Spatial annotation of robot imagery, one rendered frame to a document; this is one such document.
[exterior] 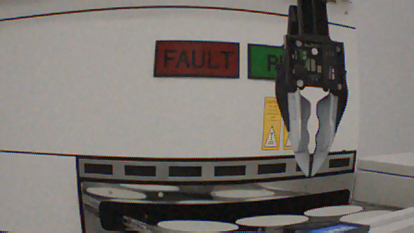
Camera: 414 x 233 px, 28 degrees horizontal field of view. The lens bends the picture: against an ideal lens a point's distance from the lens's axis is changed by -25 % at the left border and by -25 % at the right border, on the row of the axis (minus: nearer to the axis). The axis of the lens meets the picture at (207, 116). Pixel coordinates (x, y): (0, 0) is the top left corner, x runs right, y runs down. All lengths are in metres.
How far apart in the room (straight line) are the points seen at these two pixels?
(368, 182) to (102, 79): 0.44
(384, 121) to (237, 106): 2.04
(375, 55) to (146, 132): 2.10
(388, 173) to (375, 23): 2.00
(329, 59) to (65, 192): 0.44
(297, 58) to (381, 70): 2.33
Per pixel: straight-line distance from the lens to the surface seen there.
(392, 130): 3.43
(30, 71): 1.27
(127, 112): 1.32
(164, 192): 1.34
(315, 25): 1.04
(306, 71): 1.04
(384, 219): 0.86
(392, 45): 3.43
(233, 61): 1.38
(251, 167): 1.40
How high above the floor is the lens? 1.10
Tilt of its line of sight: 3 degrees down
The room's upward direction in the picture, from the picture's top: 2 degrees clockwise
